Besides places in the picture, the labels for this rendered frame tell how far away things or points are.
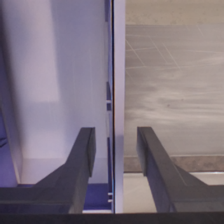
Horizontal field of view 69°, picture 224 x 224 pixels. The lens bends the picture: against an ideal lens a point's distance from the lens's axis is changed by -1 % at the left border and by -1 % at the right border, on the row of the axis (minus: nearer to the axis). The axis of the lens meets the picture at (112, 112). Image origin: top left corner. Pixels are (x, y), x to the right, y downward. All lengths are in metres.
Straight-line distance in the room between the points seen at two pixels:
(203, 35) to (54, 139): 0.29
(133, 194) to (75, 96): 0.22
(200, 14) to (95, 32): 0.15
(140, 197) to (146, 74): 0.24
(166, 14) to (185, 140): 0.21
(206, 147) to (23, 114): 0.33
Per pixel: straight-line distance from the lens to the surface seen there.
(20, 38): 0.29
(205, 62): 0.30
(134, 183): 0.35
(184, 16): 0.29
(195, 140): 0.33
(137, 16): 0.27
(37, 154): 0.33
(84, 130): 0.15
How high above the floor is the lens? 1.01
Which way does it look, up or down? 73 degrees down
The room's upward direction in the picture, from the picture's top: 179 degrees clockwise
